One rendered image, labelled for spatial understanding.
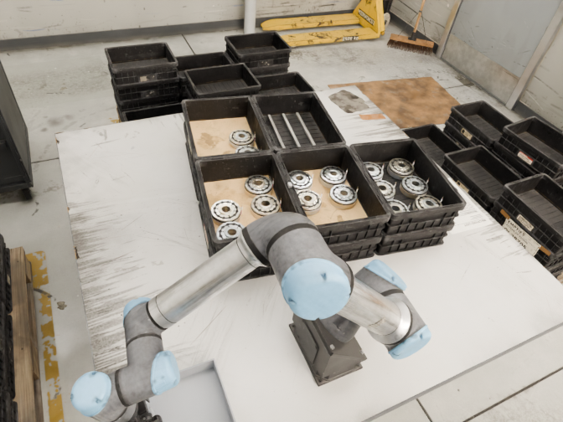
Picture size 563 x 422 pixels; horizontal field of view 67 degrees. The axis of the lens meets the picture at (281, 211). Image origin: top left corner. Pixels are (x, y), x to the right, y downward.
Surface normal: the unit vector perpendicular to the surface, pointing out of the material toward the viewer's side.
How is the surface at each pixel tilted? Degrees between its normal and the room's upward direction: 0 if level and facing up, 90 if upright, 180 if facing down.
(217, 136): 0
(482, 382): 0
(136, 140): 0
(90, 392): 14
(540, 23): 90
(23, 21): 90
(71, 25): 90
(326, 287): 80
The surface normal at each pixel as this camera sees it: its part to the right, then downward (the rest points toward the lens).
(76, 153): 0.10, -0.70
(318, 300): 0.26, 0.58
